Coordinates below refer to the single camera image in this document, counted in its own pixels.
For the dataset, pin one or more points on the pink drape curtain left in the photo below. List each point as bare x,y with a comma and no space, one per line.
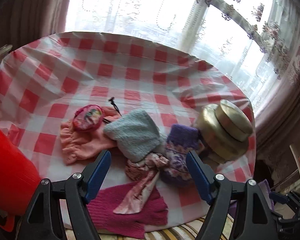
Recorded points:
24,21

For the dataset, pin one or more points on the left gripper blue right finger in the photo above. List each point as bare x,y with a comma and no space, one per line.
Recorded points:
202,175

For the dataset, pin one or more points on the magenta knitted cloth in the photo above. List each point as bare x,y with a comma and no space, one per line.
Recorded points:
101,209

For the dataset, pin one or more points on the round pink zip pouch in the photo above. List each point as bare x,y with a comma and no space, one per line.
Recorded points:
88,118

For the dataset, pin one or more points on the pink floral hair scarf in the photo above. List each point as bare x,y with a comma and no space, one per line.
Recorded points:
145,173

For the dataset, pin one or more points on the pink drape curtain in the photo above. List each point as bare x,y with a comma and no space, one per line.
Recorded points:
278,119
24,21

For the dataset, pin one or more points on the floral lace window curtain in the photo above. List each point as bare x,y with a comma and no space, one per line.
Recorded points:
250,41

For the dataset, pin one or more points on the purple patterned knitted sock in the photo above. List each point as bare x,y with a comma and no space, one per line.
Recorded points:
180,141

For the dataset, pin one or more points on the pink checkered plastic tablecloth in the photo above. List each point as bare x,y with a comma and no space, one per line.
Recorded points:
44,82

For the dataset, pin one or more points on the pink drape curtain right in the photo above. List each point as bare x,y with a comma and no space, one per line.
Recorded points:
278,119

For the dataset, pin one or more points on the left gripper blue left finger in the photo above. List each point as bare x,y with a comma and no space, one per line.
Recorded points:
94,175

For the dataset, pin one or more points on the pink ruffled cloth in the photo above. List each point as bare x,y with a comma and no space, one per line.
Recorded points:
77,146

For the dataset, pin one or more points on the striped velvet sofa cushion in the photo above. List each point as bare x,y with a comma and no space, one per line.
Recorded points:
188,231

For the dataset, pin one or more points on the red plastic thermos jug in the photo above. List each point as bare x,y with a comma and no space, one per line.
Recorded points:
19,179

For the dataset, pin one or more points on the gold lidded glass jar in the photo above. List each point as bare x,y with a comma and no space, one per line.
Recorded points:
224,131

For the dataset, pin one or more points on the light blue fluffy sock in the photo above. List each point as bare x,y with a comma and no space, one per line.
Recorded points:
136,135

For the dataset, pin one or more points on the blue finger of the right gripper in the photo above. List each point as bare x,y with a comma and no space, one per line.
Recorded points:
280,198

